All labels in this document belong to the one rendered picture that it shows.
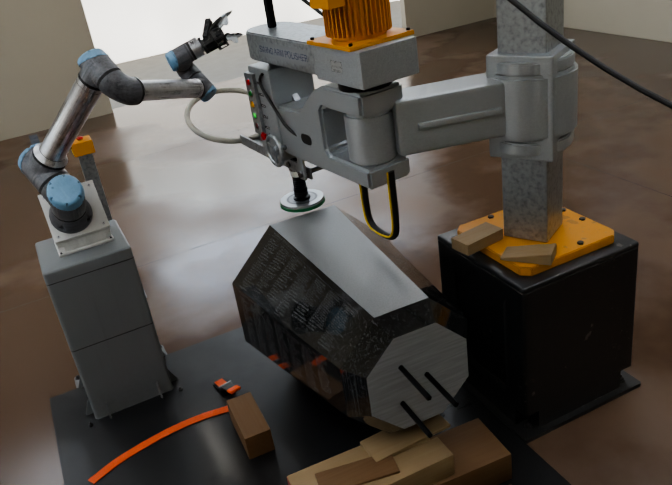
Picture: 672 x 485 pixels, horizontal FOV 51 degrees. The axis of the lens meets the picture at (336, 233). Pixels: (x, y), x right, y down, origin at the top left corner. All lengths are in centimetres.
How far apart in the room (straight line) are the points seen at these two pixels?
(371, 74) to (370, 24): 18
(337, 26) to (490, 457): 172
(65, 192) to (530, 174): 195
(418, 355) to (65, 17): 740
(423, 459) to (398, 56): 148
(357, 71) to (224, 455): 180
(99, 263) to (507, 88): 194
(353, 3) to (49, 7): 700
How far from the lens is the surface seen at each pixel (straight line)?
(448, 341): 263
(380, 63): 248
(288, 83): 314
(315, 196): 340
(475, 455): 294
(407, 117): 264
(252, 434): 320
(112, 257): 339
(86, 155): 440
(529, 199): 295
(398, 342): 251
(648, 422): 336
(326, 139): 284
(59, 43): 930
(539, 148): 281
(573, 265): 294
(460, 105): 269
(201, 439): 344
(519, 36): 275
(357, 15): 251
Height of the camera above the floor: 221
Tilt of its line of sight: 26 degrees down
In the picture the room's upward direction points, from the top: 9 degrees counter-clockwise
